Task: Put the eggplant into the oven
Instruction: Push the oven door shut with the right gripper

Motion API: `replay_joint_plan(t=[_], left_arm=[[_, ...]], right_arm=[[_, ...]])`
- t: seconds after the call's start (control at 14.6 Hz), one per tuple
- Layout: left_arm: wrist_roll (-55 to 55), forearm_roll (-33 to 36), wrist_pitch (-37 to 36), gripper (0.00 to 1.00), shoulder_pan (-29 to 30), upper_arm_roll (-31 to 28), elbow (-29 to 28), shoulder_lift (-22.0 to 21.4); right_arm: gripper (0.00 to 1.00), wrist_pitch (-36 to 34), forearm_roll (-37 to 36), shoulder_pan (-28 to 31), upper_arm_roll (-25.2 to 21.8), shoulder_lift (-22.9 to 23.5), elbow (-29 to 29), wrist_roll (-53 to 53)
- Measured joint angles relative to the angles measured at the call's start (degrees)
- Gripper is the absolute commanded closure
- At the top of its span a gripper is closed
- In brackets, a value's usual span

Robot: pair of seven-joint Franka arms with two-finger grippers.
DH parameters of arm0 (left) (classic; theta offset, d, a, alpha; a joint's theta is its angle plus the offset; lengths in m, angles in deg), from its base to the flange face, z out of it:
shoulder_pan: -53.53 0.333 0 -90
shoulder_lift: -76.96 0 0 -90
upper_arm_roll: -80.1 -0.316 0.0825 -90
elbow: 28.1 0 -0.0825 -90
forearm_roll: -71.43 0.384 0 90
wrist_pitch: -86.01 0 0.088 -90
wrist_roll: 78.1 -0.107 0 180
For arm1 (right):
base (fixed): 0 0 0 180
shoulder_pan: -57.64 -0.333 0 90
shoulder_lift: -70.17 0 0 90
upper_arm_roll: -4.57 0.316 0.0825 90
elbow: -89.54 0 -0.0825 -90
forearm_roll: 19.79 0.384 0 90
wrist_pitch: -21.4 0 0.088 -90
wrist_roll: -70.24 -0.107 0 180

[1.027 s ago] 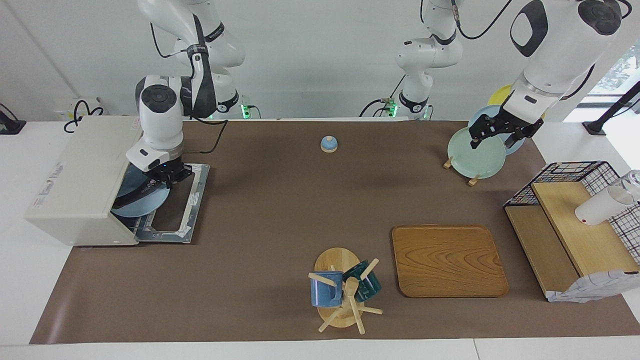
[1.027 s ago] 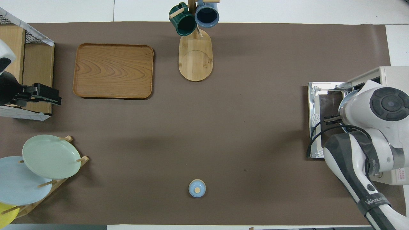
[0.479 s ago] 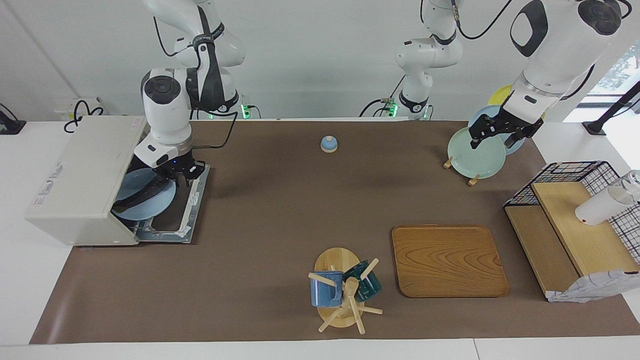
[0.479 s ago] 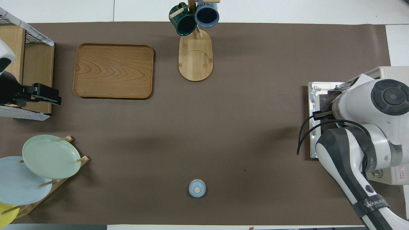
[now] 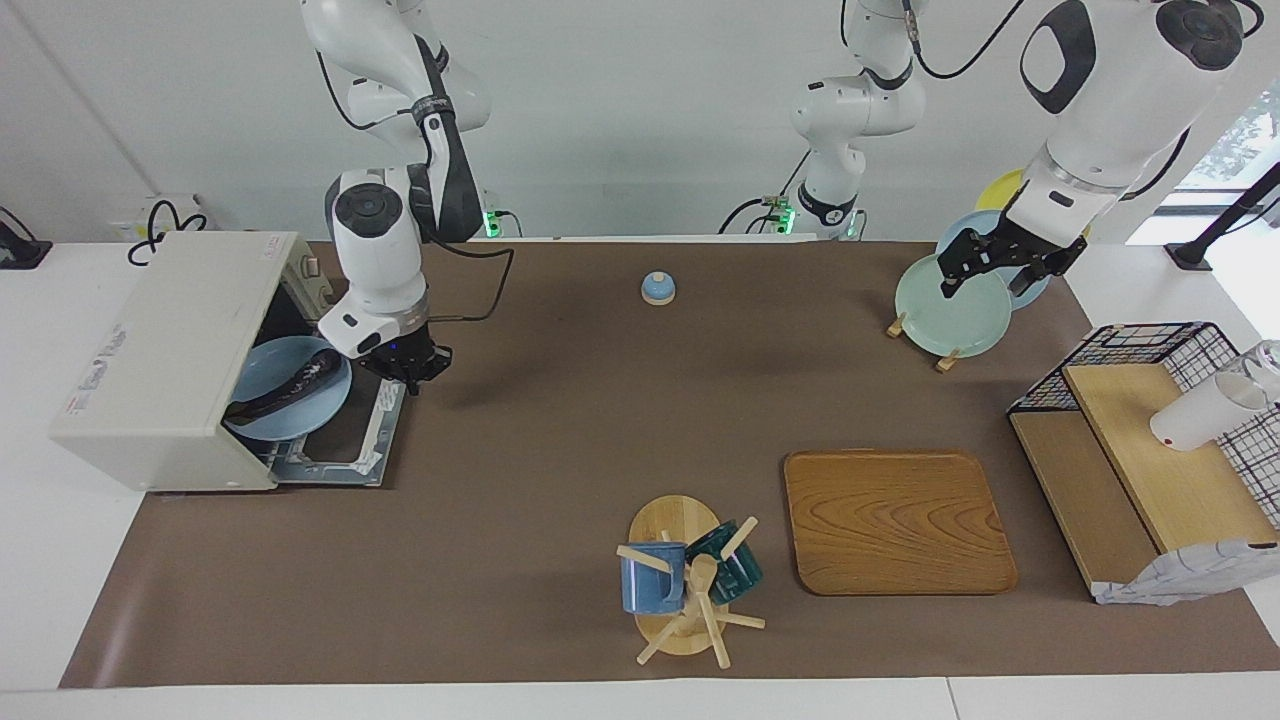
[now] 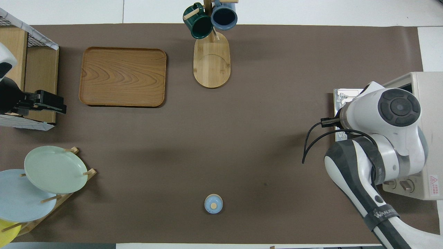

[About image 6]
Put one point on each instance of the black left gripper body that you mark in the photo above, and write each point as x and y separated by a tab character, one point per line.
12	98

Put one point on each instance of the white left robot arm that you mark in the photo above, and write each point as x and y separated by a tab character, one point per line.
7	57

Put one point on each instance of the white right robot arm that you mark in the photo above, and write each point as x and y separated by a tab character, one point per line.
384	114

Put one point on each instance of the beige toaster oven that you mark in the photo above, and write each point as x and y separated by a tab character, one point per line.
432	90

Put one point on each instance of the wooden shelf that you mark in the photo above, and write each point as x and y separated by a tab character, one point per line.
43	79

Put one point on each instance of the pale green plate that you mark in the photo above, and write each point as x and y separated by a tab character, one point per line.
55	169

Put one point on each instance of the wooden tray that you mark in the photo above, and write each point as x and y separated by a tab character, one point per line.
123	76

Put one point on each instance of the wooden plate rack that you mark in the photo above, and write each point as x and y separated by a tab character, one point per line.
89	173

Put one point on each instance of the large light blue plate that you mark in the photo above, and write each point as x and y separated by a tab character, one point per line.
20	204

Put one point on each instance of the yellow plate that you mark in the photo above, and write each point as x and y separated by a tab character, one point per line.
8	233

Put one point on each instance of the wooden mug tree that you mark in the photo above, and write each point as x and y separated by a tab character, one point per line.
211	65

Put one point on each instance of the dark green mug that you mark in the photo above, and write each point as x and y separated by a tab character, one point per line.
199	26

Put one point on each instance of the brown table mat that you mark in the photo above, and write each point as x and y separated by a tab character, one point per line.
242	138

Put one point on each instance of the blue mug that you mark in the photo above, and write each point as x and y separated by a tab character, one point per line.
224	17

